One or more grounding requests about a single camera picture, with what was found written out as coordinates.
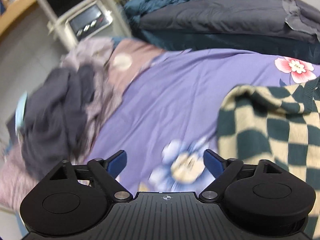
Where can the green cream checkered knit sweater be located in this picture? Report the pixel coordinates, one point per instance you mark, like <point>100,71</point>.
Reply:
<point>280,124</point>

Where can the wooden shelf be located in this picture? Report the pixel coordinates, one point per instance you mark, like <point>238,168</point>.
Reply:
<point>13,12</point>

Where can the mauve patterned garment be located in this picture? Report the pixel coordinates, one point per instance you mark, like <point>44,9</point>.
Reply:
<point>16,182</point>

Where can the pink brown pillow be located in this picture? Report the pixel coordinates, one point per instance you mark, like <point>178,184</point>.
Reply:
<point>129,59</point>

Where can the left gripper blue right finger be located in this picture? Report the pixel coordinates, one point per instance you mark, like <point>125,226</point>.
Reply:
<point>214,163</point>

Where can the purple floral bed sheet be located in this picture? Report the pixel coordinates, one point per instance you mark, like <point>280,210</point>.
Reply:
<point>168,115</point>

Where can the white bedside cabinet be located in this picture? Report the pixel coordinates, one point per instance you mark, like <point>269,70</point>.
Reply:
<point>59,11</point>

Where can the dark grey garment pile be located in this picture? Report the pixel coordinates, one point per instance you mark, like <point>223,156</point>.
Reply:
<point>55,118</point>

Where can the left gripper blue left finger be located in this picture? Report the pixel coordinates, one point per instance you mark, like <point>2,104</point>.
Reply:
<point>116,163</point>

